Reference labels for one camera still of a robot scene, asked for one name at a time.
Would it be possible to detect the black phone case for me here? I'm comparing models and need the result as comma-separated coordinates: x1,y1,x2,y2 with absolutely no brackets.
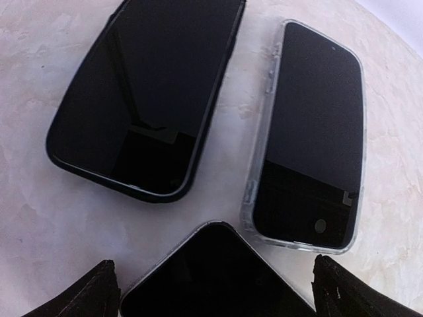
45,0,249,204

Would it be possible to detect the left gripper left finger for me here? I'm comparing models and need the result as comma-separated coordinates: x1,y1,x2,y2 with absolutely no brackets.
26,260,121,317

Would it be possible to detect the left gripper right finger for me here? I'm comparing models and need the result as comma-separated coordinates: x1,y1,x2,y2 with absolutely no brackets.
312,254,421,316

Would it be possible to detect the clear phone case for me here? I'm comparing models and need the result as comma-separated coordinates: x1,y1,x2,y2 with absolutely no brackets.
238,18,368,256

